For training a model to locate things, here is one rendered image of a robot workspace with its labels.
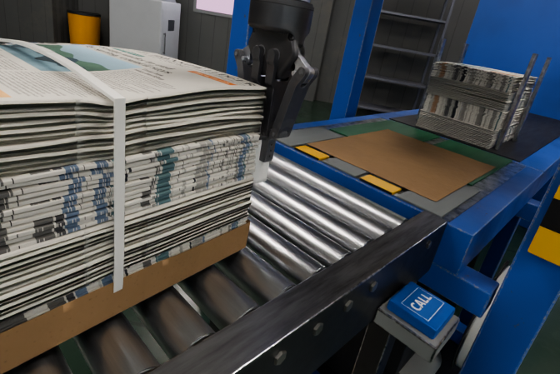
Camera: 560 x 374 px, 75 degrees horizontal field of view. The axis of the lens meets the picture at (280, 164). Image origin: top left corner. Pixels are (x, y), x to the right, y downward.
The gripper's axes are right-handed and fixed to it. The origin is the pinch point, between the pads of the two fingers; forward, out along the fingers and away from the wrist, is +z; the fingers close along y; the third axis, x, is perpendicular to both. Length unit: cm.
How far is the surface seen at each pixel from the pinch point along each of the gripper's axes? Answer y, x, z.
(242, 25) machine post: -53, 39, -14
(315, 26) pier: -331, 410, -16
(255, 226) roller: -1.9, 3.5, 13.1
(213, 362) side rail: 14.2, -16.2, 13.0
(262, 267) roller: 6.4, -2.7, 13.0
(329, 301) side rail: 15.9, -0.1, 13.0
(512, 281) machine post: 30, 39, 19
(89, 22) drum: -570, 185, 34
